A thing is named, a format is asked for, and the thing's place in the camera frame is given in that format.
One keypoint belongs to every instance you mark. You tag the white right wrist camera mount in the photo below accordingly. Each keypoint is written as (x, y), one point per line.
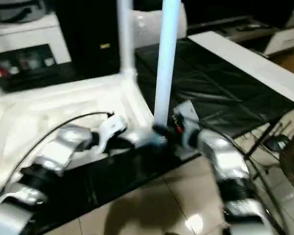
(188, 112)

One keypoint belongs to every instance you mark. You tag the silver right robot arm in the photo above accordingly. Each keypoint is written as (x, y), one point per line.
(225, 159)

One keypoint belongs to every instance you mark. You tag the black table mat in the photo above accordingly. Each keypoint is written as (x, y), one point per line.
(210, 80)

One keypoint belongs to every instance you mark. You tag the white low side cabinet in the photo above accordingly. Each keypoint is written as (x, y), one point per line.
(284, 40)

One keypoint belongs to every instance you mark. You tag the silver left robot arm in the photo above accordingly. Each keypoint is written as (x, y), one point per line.
(51, 151)

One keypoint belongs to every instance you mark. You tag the white pillow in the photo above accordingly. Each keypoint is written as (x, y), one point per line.
(147, 22)

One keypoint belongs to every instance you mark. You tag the white glass-door cabinet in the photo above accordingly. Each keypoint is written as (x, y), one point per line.
(27, 34)

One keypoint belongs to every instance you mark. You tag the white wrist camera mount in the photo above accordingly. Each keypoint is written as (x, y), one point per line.
(188, 112)
(111, 127)

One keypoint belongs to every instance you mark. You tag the black metal table leg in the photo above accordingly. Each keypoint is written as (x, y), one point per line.
(262, 140)

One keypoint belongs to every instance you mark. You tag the dark low tv bench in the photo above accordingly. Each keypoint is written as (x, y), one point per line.
(235, 27)

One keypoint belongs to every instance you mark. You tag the dark grey floor box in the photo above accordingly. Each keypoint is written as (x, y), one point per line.
(278, 144)

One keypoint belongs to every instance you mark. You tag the white plastic table top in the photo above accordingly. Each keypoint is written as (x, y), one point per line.
(51, 102)

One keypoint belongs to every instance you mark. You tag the white plastic table leg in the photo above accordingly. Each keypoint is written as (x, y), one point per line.
(125, 36)
(166, 61)

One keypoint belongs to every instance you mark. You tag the white flat board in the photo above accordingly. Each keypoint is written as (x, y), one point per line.
(247, 63)

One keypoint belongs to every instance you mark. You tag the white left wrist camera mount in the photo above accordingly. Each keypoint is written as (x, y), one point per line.
(111, 127)

